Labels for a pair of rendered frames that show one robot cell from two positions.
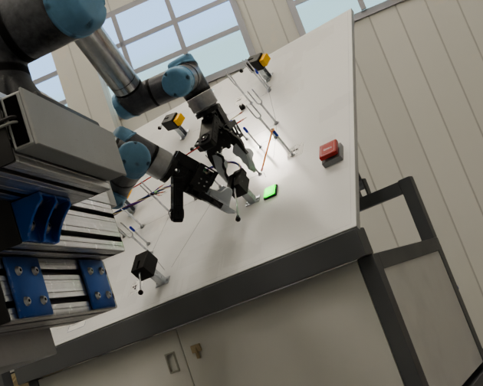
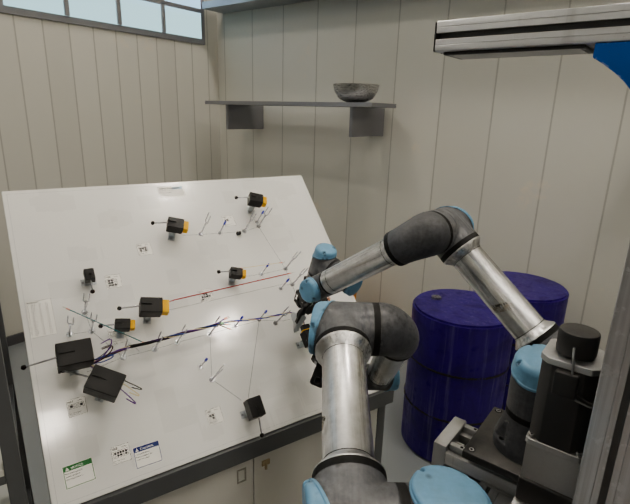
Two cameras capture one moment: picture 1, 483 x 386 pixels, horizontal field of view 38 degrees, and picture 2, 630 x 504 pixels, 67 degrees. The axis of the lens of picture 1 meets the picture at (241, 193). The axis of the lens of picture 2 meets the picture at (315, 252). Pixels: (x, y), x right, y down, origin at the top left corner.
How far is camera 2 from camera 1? 2.09 m
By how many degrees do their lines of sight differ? 67
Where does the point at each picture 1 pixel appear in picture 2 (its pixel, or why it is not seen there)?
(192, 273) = (276, 408)
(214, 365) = (274, 471)
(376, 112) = (53, 112)
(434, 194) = not seen: hidden behind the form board
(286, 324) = not seen: hidden behind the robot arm
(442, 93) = (108, 119)
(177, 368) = (241, 478)
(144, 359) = (216, 477)
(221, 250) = (296, 388)
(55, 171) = not seen: outside the picture
